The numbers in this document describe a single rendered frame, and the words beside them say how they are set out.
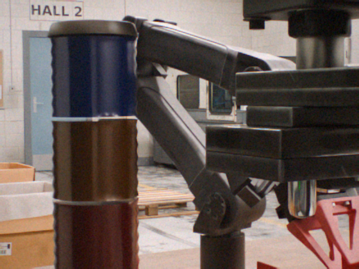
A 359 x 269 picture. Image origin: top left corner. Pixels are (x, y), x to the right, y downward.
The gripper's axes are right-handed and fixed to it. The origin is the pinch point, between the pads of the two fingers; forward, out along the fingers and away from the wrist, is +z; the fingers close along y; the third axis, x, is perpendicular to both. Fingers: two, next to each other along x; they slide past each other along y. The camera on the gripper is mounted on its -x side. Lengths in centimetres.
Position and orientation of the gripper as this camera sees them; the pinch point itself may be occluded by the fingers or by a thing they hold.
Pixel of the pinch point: (342, 261)
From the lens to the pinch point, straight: 89.1
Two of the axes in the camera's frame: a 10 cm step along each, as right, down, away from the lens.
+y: 4.1, -4.8, -7.8
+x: 8.7, -0.5, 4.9
